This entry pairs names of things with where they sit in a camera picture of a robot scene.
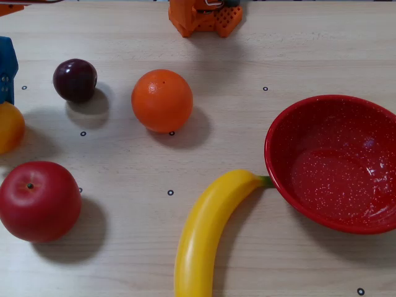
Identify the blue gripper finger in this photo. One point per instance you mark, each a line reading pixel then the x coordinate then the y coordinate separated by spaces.
pixel 9 92

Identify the yellow-orange peach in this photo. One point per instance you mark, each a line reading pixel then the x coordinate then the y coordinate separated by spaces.
pixel 10 130

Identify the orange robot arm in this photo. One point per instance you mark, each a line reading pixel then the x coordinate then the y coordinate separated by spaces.
pixel 9 9

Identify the orange robot base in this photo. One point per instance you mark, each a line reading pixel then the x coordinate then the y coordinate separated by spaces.
pixel 185 17

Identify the red speckled bowl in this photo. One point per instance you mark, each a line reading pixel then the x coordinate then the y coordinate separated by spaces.
pixel 334 173

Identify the dark purple plum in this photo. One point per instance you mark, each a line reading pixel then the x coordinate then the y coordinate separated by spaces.
pixel 74 82

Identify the red apple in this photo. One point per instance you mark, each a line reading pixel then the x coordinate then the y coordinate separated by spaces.
pixel 40 204

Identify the orange fruit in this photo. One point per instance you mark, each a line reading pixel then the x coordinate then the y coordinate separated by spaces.
pixel 162 102

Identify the yellow banana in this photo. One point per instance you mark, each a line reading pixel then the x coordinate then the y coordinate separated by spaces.
pixel 201 235

